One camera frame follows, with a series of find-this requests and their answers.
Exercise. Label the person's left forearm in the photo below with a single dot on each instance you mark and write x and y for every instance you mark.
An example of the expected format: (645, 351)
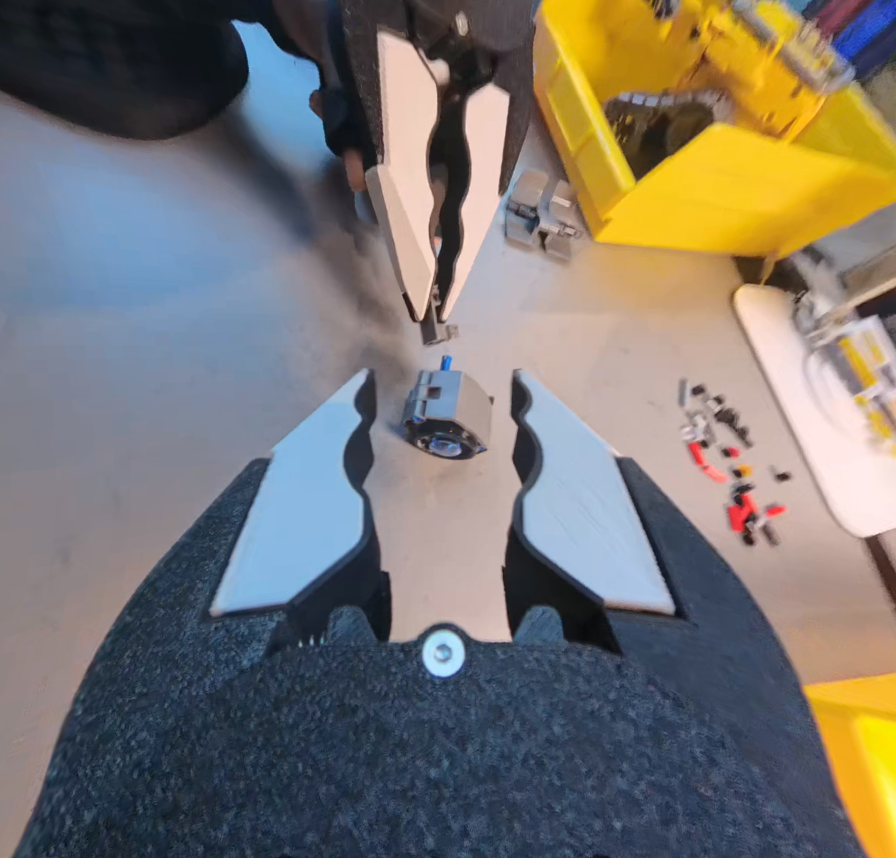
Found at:
(105, 46)

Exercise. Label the grey desk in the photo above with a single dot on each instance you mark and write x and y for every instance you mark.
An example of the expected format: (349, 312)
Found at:
(175, 347)

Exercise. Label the person's left hand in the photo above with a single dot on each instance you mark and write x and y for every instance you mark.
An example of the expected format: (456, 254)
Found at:
(355, 172)

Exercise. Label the yellow plastic bin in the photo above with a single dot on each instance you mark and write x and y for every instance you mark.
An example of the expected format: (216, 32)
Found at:
(861, 767)
(735, 193)

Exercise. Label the large grey toy part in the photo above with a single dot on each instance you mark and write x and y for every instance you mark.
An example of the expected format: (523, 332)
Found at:
(435, 333)

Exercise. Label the grey toy eye module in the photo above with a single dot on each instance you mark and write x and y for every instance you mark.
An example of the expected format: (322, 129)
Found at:
(448, 410)

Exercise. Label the white wooden book stand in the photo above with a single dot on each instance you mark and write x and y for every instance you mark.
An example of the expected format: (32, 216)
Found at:
(777, 382)

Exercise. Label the pile of small toy pieces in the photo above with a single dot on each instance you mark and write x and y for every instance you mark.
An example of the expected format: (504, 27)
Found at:
(735, 515)

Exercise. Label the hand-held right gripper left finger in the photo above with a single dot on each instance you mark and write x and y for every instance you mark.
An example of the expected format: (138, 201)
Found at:
(294, 529)

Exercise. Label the yellow sticker sheet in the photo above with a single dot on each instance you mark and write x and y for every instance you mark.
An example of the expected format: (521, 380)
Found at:
(864, 375)

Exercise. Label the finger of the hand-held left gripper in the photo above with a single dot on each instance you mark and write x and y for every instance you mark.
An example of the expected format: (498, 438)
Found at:
(402, 137)
(486, 151)

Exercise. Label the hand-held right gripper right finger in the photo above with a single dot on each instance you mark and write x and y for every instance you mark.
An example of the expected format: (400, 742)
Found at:
(588, 522)

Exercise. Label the yellow toy robot vehicle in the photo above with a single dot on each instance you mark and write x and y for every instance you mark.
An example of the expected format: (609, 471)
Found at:
(756, 53)

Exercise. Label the grey toy plate assembly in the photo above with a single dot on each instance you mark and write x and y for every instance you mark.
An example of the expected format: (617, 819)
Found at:
(539, 207)

